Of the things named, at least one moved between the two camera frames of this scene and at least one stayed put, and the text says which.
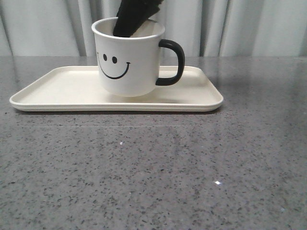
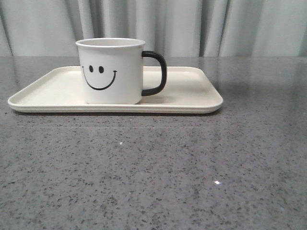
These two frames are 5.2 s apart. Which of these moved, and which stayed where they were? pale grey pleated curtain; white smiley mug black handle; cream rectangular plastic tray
Moved: white smiley mug black handle
Stayed: cream rectangular plastic tray; pale grey pleated curtain
